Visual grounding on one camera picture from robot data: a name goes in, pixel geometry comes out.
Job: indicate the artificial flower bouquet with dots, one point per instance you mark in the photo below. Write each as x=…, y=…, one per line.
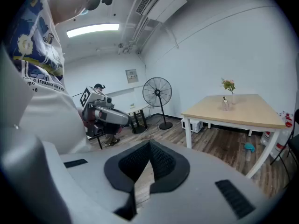
x=228, y=85

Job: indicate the blue disposable head cap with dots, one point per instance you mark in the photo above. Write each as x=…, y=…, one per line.
x=84, y=11

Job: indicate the small potted plant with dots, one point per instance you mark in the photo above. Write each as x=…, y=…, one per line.
x=132, y=105

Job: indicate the grey wall electrical panel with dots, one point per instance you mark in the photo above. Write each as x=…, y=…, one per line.
x=132, y=76

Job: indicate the white microwave oven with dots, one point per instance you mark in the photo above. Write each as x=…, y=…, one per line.
x=195, y=126

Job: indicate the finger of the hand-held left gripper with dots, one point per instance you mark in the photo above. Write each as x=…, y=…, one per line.
x=116, y=118

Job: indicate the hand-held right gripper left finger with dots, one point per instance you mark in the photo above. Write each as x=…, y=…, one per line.
x=121, y=169

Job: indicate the blue cloth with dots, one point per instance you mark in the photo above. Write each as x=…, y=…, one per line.
x=249, y=146

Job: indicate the wooden table white legs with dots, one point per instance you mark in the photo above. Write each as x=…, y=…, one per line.
x=252, y=111

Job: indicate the black pedestal fan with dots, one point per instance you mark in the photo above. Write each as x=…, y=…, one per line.
x=157, y=92

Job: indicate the white ceiling air conditioner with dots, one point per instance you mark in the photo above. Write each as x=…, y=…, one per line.
x=163, y=6

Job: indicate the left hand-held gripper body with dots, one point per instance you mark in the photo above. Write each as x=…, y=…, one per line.
x=90, y=97

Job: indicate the person's head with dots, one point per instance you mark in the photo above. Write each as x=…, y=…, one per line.
x=67, y=3

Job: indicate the ceiling light panel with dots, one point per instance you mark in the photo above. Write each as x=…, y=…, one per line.
x=93, y=30

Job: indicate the clear water jug red cap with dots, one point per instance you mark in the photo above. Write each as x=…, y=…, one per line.
x=289, y=120
x=278, y=144

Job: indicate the round white table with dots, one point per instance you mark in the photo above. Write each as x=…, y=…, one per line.
x=137, y=108

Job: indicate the black chair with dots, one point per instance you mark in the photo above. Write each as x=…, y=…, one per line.
x=293, y=144

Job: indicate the white printed t-shirt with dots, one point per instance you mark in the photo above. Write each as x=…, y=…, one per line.
x=46, y=115

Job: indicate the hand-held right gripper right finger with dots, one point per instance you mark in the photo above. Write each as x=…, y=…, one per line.
x=172, y=169

